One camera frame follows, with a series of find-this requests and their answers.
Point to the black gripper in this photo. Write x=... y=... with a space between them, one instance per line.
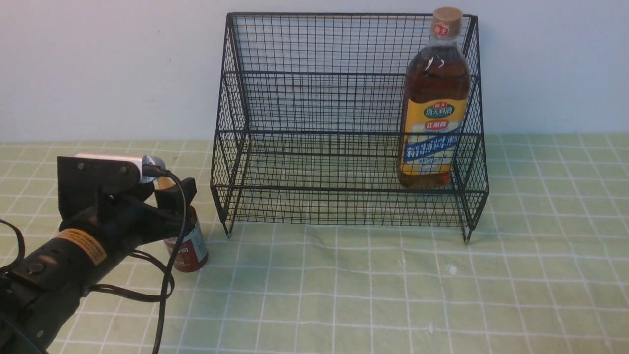
x=117 y=210

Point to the small red sauce bottle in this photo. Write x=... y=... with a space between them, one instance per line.
x=193 y=253

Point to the large brown cooking wine bottle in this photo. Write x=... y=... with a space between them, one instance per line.
x=436 y=91

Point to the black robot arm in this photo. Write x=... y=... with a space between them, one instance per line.
x=42 y=290

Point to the green checked tablecloth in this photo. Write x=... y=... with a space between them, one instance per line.
x=546 y=271

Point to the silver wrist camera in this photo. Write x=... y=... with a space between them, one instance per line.
x=146 y=167

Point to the black wire mesh shelf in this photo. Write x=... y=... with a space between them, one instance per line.
x=308 y=124

